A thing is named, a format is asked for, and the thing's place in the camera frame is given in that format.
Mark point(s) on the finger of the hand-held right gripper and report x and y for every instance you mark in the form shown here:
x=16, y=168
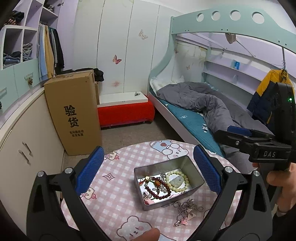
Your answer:
x=240, y=131
x=233, y=139

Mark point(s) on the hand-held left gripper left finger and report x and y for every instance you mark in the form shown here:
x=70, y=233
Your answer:
x=91, y=169

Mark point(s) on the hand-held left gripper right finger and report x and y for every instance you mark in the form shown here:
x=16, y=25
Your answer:
x=207, y=169

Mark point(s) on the grey metal tin box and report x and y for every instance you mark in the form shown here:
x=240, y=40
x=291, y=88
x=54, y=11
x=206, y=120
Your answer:
x=194, y=171

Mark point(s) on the pale jade pendant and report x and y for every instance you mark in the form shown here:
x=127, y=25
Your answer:
x=175, y=182

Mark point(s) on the small pink charm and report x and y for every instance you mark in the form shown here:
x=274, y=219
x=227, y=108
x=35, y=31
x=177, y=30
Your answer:
x=148, y=201

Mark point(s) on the person's right forearm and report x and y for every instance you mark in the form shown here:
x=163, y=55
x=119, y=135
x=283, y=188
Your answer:
x=285, y=226

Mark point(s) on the person's right hand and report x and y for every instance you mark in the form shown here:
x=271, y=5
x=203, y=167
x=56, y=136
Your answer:
x=284, y=187

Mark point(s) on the person's left hand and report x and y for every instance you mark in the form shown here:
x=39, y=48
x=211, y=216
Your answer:
x=145, y=235

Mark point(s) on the yellow and navy jacket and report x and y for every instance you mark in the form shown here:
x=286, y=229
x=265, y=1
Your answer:
x=261, y=99

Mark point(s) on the pink checked bear tablecloth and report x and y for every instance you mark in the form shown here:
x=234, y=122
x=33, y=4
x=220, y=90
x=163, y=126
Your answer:
x=111, y=204

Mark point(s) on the teal bed sheet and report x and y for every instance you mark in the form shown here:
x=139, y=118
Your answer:
x=192, y=120

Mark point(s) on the tall cardboard box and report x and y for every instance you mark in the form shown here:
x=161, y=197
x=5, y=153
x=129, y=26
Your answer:
x=74, y=115

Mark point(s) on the grey duvet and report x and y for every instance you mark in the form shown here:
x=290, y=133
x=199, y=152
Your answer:
x=192, y=95

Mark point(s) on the small blue box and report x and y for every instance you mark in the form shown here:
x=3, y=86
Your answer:
x=236, y=64

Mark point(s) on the red bench with white top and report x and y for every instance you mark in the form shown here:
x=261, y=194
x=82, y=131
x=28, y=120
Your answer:
x=126, y=112

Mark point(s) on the low beige cabinet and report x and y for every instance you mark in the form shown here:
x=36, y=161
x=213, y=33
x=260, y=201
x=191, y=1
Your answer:
x=27, y=143

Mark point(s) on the faint pink butterfly sticker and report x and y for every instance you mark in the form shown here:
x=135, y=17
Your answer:
x=115, y=83

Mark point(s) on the white pillow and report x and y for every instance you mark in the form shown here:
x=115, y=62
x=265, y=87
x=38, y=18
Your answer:
x=161, y=85

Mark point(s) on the black cloth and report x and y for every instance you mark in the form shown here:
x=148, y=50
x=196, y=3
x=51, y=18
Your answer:
x=99, y=74

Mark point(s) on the dark pink butterfly sticker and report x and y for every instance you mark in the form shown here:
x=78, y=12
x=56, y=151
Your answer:
x=116, y=59

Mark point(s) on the teal drawer unit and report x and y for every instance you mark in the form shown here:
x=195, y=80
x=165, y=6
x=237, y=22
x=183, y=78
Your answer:
x=20, y=74

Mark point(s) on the light blue hanging shirt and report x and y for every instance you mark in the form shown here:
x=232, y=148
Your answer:
x=42, y=58

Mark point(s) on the black hanging coat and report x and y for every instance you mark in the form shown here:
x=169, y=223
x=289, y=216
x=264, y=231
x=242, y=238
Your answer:
x=59, y=51

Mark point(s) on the yellow hanging garment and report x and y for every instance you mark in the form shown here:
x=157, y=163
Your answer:
x=49, y=53

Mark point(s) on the folded grey clothes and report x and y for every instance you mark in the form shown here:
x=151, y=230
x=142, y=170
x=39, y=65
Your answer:
x=27, y=52

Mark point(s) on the folded blue jeans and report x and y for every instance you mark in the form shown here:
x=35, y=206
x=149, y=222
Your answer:
x=11, y=59

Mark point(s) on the pale yellow butterfly sticker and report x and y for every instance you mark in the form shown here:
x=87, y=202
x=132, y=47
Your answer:
x=143, y=34

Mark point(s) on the white wardrobe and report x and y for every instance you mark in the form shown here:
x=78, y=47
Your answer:
x=115, y=27

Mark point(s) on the lilac cube shelf unit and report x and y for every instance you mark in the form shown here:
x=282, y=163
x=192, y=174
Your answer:
x=34, y=14

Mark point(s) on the pile of dark clothes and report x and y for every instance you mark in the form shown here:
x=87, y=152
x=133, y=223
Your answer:
x=15, y=17

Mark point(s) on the teal bunk bed frame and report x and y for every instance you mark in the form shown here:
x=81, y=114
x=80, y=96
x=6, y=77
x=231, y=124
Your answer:
x=185, y=27

